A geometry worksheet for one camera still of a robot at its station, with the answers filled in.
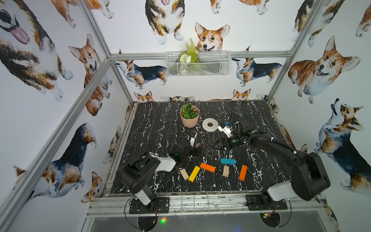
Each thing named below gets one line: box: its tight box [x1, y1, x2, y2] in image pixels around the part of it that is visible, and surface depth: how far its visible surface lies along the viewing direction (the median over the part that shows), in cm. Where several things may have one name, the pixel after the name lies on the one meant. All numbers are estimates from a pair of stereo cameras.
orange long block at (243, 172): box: [238, 164, 248, 182], surface depth 85 cm
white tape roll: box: [201, 117, 219, 133], surface depth 109 cm
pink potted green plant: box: [179, 102, 200, 129], surface depth 99 cm
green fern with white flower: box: [177, 37, 201, 64], surface depth 84 cm
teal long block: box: [220, 158, 237, 165], surface depth 90 cm
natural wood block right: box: [222, 165, 230, 177], surface depth 87 cm
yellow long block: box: [188, 165, 201, 183], surface depth 85 cm
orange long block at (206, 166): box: [199, 162, 216, 173], surface depth 88 cm
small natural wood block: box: [180, 168, 189, 181], surface depth 85 cm
